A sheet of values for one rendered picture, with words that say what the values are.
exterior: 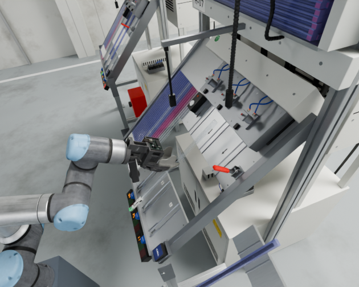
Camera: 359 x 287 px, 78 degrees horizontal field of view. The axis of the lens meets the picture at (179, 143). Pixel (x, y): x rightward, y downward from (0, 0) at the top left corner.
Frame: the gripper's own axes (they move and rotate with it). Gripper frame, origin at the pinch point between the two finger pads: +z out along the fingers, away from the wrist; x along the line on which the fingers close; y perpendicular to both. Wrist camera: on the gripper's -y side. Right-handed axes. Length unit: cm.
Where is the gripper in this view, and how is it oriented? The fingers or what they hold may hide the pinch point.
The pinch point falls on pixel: (174, 163)
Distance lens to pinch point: 80.1
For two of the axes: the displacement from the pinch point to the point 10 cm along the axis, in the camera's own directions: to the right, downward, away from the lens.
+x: -3.3, -6.6, 6.8
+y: 4.5, -7.4, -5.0
